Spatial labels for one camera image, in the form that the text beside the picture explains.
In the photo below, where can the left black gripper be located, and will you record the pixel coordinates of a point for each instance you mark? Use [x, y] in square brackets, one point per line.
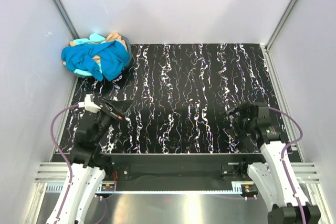
[107, 112]

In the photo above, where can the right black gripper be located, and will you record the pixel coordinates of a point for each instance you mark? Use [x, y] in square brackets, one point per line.
[237, 115]

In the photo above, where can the blue t shirt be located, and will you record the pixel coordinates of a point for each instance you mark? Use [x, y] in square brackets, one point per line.
[103, 61]

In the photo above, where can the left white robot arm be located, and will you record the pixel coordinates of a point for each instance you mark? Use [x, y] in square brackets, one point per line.
[87, 166]

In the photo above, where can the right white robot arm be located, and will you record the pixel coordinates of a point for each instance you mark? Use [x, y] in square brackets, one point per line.
[274, 177]

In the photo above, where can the dark grey laundry basket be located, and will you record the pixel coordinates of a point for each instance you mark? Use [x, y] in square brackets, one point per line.
[127, 48]

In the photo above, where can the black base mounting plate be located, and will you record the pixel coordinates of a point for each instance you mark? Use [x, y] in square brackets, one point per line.
[179, 165]

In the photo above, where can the beige t shirt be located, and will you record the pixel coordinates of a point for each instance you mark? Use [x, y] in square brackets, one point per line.
[114, 36]

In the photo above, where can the mint green t shirt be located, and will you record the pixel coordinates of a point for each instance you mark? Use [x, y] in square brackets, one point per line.
[93, 39]

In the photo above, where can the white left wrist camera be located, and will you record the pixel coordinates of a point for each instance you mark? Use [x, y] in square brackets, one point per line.
[88, 104]

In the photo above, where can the right slotted cable duct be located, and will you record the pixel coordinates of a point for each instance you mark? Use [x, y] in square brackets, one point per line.
[242, 187]

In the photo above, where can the slotted cable duct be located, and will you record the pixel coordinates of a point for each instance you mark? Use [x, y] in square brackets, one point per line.
[242, 187]
[102, 189]

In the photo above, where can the aluminium front frame rail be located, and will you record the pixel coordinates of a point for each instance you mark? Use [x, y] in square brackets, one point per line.
[57, 171]

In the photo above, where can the left slotted cable duct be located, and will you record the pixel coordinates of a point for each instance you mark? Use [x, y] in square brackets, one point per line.
[102, 189]

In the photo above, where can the left aluminium corner post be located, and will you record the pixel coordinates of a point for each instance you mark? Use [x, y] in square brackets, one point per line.
[65, 18]

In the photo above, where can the aluminium corner post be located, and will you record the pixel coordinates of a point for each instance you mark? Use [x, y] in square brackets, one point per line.
[65, 18]
[286, 14]

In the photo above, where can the right aluminium corner post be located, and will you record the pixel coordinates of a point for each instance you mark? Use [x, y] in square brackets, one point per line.
[286, 14]

